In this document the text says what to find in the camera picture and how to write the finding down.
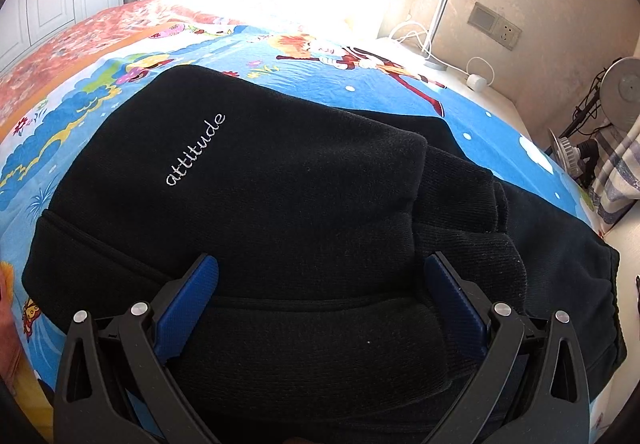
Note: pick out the sailboat print curtain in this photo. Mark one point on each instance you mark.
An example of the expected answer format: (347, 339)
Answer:
(620, 164)

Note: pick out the round grey desk lamp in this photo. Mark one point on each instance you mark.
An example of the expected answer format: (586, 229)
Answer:
(622, 89)

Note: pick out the pink floral bed sheet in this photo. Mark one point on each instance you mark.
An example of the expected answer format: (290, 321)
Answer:
(75, 39)

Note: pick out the blue cartoon printed blanket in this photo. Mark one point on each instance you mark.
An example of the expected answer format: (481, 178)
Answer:
(475, 124)

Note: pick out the black pants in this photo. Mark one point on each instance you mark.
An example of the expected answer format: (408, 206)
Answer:
(300, 199)

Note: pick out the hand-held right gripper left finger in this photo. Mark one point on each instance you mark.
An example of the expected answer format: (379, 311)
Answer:
(187, 304)

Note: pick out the grey wall switch panel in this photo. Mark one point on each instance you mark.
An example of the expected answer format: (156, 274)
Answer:
(495, 25)

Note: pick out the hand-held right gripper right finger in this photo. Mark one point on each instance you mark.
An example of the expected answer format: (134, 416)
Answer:
(455, 299)

